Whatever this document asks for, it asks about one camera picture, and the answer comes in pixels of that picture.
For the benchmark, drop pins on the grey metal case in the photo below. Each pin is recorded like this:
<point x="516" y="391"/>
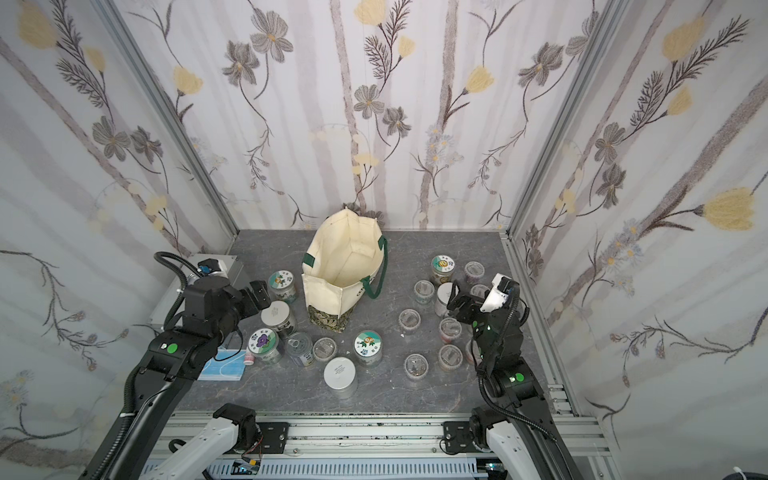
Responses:
<point x="229" y="265"/>

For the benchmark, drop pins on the clear jar brown contents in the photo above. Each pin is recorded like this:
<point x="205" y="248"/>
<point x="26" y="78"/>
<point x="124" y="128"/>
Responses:
<point x="471" y="351"/>

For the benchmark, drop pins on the grey label seed jar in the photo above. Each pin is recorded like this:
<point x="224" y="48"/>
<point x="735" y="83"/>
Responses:
<point x="341" y="378"/>

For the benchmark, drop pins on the dark multicolour label jar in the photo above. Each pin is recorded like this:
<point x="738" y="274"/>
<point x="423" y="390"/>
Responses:
<point x="416" y="367"/>

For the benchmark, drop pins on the red green label jar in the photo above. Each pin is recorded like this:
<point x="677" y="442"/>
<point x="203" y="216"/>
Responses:
<point x="450" y="330"/>

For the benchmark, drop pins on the blue face mask pack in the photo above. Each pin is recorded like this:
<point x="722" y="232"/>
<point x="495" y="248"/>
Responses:
<point x="228" y="365"/>

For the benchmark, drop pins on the clear purple label seed jar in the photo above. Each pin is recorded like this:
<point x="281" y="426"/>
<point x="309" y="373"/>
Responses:
<point x="474" y="272"/>

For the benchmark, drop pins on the clear jar grey contents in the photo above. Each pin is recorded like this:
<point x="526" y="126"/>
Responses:
<point x="480" y="291"/>

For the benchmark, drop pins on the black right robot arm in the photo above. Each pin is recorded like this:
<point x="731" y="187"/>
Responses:
<point x="515" y="423"/>

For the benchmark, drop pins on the teal label seed jar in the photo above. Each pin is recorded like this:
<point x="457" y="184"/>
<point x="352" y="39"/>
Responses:
<point x="424" y="292"/>

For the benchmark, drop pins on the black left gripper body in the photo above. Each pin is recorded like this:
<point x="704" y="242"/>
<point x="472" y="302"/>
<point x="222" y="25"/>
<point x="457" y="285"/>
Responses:
<point x="255" y="294"/>

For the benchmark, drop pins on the white purple cartoon seed jar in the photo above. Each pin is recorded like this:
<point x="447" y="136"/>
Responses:
<point x="264" y="345"/>

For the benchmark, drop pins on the cream canvas tote bag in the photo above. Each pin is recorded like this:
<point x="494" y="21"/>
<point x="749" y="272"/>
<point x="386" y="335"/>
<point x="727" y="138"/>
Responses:
<point x="346" y="260"/>

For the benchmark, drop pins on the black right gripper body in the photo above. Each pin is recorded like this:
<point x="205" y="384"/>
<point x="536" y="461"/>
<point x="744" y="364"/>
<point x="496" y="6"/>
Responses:
<point x="462" y="305"/>

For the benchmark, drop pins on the yellow stripe lid jar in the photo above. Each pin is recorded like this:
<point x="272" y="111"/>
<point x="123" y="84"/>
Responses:
<point x="450" y="357"/>

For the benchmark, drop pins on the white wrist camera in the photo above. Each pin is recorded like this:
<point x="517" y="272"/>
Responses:
<point x="500" y="295"/>
<point x="212" y="267"/>

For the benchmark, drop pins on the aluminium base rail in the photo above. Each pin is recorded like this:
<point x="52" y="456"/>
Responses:
<point x="360" y="446"/>

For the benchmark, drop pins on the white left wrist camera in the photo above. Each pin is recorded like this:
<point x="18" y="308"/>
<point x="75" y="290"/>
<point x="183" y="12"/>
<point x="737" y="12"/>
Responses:
<point x="212" y="267"/>

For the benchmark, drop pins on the white text label jar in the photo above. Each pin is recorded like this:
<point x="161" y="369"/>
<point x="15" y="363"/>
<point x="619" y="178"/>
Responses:
<point x="442" y="298"/>

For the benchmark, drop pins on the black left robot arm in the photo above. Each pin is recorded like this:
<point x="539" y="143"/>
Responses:
<point x="206" y="312"/>

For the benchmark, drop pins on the silver tin can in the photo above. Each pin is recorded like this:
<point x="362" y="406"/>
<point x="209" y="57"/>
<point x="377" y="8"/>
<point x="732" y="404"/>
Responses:
<point x="299" y="349"/>

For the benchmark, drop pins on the plain white lid jar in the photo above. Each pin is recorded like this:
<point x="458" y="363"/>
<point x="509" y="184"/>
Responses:
<point x="279" y="317"/>

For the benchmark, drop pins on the red orange label seed jar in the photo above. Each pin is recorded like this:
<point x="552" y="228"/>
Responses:
<point x="368" y="347"/>

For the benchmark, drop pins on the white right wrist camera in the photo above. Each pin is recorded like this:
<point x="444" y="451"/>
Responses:
<point x="500" y="295"/>

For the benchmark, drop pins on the white cartoon label seed jar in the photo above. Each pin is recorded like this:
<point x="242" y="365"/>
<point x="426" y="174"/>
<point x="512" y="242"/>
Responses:
<point x="442" y="269"/>

